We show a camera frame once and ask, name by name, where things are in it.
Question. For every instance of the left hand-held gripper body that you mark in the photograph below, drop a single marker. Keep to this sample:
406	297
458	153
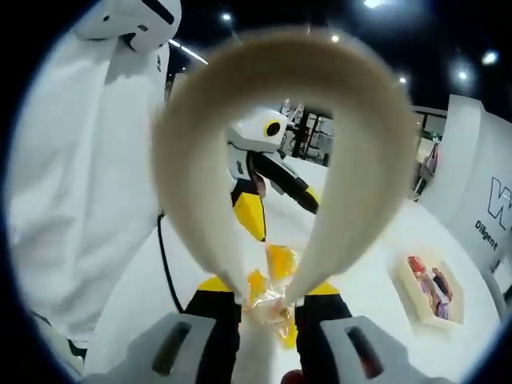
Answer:
252	132

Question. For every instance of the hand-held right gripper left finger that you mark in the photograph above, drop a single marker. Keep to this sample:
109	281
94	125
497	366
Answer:
212	306

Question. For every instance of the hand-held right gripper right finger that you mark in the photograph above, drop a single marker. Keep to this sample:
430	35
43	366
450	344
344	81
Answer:
324	308

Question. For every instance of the yellow food packet pale bun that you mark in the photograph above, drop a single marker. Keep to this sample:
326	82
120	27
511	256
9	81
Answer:
276	308

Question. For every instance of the beige hexagonal food container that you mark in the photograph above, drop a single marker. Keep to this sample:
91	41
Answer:
402	276

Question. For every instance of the white food tongs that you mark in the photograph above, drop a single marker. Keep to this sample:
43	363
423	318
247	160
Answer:
304	52

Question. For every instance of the heap of assorted snacks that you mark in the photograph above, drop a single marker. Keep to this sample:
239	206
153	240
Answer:
434	288

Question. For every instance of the person's right hand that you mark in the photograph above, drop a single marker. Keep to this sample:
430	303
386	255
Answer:
294	377

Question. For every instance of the hanging tote bag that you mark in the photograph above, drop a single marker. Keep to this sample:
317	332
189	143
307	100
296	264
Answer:
430	168

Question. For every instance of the white neck-worn device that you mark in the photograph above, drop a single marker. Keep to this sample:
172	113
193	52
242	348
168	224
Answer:
120	24

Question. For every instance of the person in white shirt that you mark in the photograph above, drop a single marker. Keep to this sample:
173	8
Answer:
80	180

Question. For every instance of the group of ceiling lights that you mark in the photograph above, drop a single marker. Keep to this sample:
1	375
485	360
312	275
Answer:
490	57

